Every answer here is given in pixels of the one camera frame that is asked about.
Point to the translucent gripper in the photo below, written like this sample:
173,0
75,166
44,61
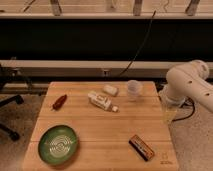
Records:
171,102

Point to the white plastic bottle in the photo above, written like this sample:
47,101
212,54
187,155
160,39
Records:
102,102

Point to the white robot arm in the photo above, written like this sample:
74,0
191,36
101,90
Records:
186,80

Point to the green ceramic bowl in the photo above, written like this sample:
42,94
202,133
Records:
57,145

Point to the clear plastic cup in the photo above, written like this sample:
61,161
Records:
133,90

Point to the dark rectangular snack box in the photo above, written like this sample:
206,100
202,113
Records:
141,148

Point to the small white soap bar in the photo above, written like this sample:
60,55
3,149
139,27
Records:
111,90

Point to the black office chair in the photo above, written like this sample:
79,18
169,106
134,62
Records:
16,100

